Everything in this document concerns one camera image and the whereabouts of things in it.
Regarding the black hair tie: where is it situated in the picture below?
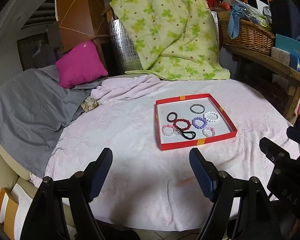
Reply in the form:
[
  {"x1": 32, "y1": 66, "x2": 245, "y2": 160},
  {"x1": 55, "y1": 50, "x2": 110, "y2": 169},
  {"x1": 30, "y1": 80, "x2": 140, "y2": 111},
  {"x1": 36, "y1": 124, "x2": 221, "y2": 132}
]
[{"x1": 176, "y1": 128, "x2": 197, "y2": 140}]

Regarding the small pink crystal bracelet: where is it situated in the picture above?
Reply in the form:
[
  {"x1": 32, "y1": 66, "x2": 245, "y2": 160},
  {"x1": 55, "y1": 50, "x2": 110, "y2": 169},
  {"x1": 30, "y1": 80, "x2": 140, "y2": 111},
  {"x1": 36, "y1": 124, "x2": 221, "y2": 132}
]
[{"x1": 201, "y1": 126, "x2": 216, "y2": 138}]

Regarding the purple bead bracelet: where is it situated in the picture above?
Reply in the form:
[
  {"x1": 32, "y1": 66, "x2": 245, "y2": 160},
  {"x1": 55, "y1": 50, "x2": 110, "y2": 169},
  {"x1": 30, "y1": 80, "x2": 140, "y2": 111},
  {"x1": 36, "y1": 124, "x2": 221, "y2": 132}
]
[{"x1": 191, "y1": 116, "x2": 208, "y2": 129}]

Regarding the red bead bracelet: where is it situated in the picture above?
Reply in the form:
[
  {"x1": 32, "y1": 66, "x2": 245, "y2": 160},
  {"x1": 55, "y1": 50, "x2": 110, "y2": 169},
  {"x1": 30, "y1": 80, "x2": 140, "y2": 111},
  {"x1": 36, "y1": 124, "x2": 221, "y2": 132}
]
[{"x1": 173, "y1": 118, "x2": 192, "y2": 132}]

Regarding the white bead bracelet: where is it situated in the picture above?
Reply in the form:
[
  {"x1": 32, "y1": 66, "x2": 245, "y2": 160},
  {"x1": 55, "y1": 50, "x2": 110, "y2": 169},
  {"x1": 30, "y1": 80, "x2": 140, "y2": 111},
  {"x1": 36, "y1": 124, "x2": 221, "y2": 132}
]
[{"x1": 203, "y1": 110, "x2": 221, "y2": 124}]

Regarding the pink clear bead bracelet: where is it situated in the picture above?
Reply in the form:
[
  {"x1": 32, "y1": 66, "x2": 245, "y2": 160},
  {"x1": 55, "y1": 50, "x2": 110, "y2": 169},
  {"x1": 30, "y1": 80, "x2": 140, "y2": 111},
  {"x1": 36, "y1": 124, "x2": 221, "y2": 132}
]
[{"x1": 161, "y1": 123, "x2": 180, "y2": 138}]

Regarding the pink fuzzy blanket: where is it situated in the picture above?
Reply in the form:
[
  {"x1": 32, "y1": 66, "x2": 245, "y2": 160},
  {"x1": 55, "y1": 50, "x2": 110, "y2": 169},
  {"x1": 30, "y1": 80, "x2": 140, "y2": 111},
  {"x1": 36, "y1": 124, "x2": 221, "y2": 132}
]
[{"x1": 45, "y1": 75, "x2": 300, "y2": 231}]

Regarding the red shallow tray box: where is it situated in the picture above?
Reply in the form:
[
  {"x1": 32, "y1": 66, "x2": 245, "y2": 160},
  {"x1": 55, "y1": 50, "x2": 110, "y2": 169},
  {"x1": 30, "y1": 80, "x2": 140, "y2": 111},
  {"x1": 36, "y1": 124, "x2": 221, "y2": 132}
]
[{"x1": 155, "y1": 93, "x2": 237, "y2": 151}]

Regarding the silver metal bangle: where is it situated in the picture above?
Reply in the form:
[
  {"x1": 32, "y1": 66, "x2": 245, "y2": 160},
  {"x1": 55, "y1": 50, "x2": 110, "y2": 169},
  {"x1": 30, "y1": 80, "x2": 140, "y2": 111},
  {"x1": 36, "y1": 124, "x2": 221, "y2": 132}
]
[{"x1": 190, "y1": 103, "x2": 205, "y2": 114}]

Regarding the floral patterned cloth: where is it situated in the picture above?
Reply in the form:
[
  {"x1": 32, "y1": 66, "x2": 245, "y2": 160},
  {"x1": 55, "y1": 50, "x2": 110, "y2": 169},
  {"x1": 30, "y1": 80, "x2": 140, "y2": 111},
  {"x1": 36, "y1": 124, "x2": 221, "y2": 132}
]
[{"x1": 81, "y1": 96, "x2": 99, "y2": 113}]

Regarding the grey bedsheet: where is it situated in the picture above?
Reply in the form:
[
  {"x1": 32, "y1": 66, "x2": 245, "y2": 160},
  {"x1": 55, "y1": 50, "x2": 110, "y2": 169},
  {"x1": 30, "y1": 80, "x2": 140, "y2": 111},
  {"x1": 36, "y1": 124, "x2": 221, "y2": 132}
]
[{"x1": 0, "y1": 65, "x2": 101, "y2": 178}]

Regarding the wooden bench shelf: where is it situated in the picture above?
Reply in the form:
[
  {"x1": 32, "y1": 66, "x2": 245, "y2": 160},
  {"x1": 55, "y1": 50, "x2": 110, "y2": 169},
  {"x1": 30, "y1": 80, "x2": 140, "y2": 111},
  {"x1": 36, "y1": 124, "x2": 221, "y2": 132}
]
[{"x1": 224, "y1": 44, "x2": 300, "y2": 124}]

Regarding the magenta pillow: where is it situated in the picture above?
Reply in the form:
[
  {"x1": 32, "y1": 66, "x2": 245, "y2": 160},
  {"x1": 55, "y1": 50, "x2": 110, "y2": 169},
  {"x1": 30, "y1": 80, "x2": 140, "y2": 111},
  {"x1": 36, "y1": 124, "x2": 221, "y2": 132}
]
[{"x1": 56, "y1": 41, "x2": 108, "y2": 89}]

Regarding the silver foil insulation sheet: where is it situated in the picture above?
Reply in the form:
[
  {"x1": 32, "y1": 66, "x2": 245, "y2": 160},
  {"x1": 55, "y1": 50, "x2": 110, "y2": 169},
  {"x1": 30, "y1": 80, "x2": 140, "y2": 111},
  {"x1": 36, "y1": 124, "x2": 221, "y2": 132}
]
[{"x1": 109, "y1": 19, "x2": 142, "y2": 72}]

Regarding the blue cardboard box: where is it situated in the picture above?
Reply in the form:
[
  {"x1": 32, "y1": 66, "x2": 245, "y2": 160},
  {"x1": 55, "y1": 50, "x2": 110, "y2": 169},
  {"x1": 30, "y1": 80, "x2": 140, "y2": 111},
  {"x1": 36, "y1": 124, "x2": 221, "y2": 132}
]
[{"x1": 275, "y1": 34, "x2": 300, "y2": 59}]

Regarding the wicker basket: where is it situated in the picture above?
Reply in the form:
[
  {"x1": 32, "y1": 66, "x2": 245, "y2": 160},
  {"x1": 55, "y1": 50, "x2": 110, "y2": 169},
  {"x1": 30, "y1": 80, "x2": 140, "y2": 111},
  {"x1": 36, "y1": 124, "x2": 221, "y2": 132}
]
[{"x1": 219, "y1": 18, "x2": 275, "y2": 56}]

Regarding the green clover quilt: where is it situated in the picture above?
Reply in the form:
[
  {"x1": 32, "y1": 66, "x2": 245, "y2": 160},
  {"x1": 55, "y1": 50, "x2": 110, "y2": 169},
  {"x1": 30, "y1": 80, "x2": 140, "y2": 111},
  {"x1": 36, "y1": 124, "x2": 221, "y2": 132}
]
[{"x1": 110, "y1": 0, "x2": 230, "y2": 81}]

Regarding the blue cloth in basket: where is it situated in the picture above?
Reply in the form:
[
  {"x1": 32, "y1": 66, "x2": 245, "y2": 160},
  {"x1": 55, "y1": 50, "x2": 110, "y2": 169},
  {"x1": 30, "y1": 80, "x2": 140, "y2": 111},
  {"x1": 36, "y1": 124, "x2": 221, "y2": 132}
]
[{"x1": 228, "y1": 4, "x2": 251, "y2": 40}]

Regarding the dark maroon ring bangle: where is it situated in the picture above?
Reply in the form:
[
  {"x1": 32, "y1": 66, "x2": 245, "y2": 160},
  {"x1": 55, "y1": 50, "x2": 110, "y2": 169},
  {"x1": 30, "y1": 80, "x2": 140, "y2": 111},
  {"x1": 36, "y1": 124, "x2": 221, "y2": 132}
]
[{"x1": 166, "y1": 112, "x2": 178, "y2": 123}]

